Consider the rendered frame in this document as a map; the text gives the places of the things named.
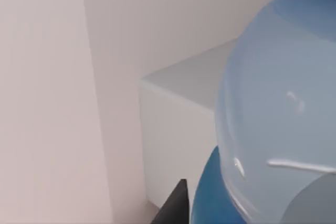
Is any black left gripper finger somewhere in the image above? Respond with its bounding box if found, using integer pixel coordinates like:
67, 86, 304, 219
151, 178, 190, 224

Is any light blue plastic bottle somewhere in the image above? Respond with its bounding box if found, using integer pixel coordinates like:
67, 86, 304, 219
190, 0, 336, 224

